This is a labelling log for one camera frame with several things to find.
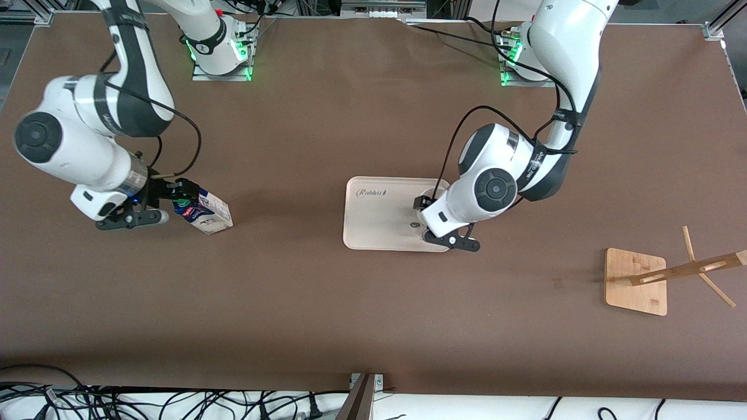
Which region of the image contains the blue white milk carton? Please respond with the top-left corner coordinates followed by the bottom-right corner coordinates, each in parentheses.
top-left (173, 188), bottom-right (234, 236)

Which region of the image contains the cream rabbit print tray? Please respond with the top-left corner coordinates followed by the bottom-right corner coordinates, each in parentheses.
top-left (343, 176), bottom-right (453, 253)

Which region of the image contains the wooden mug tree rack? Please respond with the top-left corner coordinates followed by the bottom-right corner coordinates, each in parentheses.
top-left (604, 226), bottom-right (747, 316)

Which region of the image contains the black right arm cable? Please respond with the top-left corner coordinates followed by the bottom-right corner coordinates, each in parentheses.
top-left (99, 50), bottom-right (203, 179)

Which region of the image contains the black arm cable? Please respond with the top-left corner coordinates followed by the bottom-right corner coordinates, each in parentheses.
top-left (435, 0), bottom-right (585, 202)
top-left (99, 50), bottom-right (203, 179)

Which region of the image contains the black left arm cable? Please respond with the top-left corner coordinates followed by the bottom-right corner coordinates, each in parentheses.
top-left (435, 0), bottom-right (585, 202)

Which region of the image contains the black base power cable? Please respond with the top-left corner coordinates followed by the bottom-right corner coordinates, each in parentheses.
top-left (406, 16), bottom-right (526, 56)

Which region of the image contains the aluminium table post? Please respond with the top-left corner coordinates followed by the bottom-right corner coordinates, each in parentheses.
top-left (336, 373), bottom-right (385, 420)

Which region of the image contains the black floor cable tangle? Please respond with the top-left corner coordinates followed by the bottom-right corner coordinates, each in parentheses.
top-left (0, 365), bottom-right (351, 420)

